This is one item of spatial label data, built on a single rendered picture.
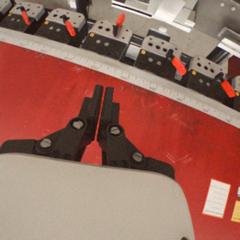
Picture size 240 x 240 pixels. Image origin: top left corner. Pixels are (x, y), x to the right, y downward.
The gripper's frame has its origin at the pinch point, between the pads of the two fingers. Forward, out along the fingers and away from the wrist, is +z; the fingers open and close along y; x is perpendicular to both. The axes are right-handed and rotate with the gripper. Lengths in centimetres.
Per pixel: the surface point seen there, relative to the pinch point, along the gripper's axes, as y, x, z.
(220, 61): 70, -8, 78
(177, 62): 21.1, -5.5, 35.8
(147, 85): 13.2, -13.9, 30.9
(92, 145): -1.1, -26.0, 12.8
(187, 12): 27, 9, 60
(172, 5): 20, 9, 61
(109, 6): -16, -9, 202
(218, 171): 39.4, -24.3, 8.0
